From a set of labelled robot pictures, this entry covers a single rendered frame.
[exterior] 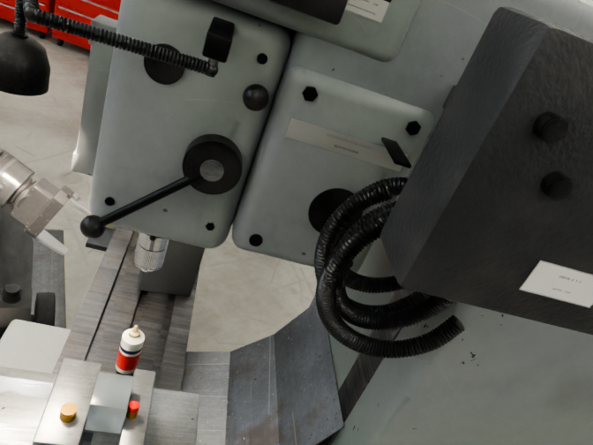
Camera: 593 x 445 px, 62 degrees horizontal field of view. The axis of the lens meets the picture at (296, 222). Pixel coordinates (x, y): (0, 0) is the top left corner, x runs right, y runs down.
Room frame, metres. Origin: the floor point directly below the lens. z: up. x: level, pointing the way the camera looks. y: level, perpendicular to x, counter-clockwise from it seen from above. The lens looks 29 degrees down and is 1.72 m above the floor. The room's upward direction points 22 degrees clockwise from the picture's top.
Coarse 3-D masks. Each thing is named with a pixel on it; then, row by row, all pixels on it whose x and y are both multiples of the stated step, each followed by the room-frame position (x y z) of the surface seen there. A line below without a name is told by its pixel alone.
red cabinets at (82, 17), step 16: (0, 0) 4.53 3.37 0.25; (48, 0) 4.64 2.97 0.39; (64, 0) 4.62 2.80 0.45; (80, 0) 4.64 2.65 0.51; (96, 0) 4.66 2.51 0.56; (112, 0) 4.68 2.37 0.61; (0, 16) 4.54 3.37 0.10; (64, 16) 4.62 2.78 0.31; (80, 16) 4.64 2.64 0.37; (96, 16) 4.66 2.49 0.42; (112, 16) 4.68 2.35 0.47; (48, 32) 4.67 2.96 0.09; (64, 32) 4.63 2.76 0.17
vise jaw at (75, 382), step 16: (64, 368) 0.52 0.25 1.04; (80, 368) 0.53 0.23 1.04; (96, 368) 0.54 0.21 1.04; (64, 384) 0.49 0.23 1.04; (80, 384) 0.50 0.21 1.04; (48, 400) 0.46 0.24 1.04; (64, 400) 0.47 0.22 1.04; (80, 400) 0.48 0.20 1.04; (48, 416) 0.44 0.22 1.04; (80, 416) 0.46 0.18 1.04; (48, 432) 0.42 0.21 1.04; (64, 432) 0.42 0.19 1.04; (80, 432) 0.43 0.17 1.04
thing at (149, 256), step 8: (144, 240) 0.61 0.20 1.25; (168, 240) 0.63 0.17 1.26; (136, 248) 0.62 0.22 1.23; (144, 248) 0.61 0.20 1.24; (152, 248) 0.62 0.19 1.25; (160, 248) 0.62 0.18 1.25; (136, 256) 0.62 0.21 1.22; (144, 256) 0.61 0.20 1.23; (152, 256) 0.62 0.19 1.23; (160, 256) 0.63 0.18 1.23; (136, 264) 0.62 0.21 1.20; (144, 264) 0.61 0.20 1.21; (152, 264) 0.62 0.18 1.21; (160, 264) 0.63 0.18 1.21
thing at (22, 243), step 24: (0, 216) 1.34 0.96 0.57; (0, 240) 1.23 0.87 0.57; (24, 240) 1.27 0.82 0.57; (0, 264) 1.13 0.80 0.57; (24, 264) 1.17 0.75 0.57; (0, 288) 1.05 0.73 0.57; (24, 288) 1.08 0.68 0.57; (0, 312) 0.94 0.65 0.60; (24, 312) 0.97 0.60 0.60; (0, 336) 0.92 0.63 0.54
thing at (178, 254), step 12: (168, 252) 0.88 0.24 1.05; (180, 252) 0.89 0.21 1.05; (192, 252) 0.90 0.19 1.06; (168, 264) 0.88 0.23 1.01; (180, 264) 0.90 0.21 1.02; (192, 264) 0.91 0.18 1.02; (144, 276) 0.87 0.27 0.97; (156, 276) 0.88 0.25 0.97; (168, 276) 0.89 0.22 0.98; (180, 276) 0.90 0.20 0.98; (192, 276) 0.91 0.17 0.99; (144, 288) 0.87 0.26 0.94; (156, 288) 0.88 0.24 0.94; (168, 288) 0.89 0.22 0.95; (180, 288) 0.90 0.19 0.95
